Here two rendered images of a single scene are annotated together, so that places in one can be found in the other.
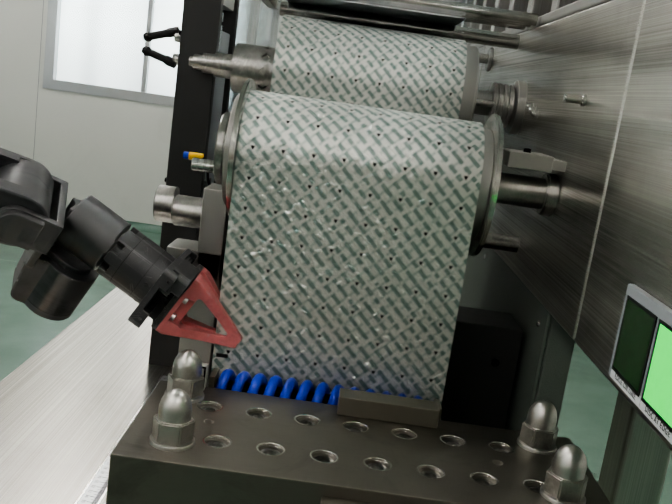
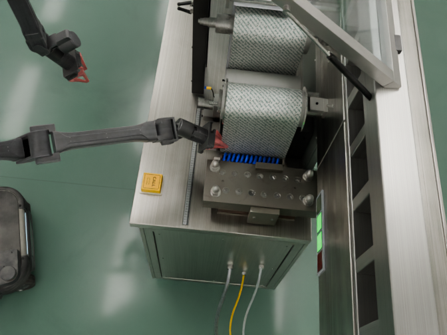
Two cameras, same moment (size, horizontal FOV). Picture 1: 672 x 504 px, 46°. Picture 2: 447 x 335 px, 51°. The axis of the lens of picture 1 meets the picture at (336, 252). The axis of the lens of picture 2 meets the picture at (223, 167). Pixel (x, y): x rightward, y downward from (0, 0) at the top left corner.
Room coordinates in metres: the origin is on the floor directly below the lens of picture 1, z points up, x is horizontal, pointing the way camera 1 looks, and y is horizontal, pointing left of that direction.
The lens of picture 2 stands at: (-0.06, 0.13, 2.51)
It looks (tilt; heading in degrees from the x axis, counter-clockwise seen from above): 63 degrees down; 357
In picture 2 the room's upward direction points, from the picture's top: 9 degrees clockwise
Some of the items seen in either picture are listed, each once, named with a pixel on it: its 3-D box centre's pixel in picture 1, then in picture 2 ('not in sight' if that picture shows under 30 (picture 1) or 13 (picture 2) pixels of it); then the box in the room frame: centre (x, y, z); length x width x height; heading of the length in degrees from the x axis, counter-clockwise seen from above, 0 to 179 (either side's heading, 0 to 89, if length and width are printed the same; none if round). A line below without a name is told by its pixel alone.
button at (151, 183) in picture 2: not in sight; (151, 183); (0.66, 0.35, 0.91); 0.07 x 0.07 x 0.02; 0
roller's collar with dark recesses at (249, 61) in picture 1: (257, 70); (225, 23); (1.07, 0.14, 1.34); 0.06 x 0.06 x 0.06; 0
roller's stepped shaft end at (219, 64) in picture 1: (212, 64); (207, 21); (1.07, 0.20, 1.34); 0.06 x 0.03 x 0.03; 90
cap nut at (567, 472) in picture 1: (568, 471); (309, 199); (0.60, -0.21, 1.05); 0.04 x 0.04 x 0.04
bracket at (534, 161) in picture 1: (532, 158); (318, 104); (0.82, -0.19, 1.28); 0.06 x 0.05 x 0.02; 90
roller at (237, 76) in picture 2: not in sight; (261, 89); (0.94, -0.01, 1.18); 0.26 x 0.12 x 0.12; 90
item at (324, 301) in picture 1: (337, 314); (255, 143); (0.76, -0.01, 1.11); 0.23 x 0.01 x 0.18; 90
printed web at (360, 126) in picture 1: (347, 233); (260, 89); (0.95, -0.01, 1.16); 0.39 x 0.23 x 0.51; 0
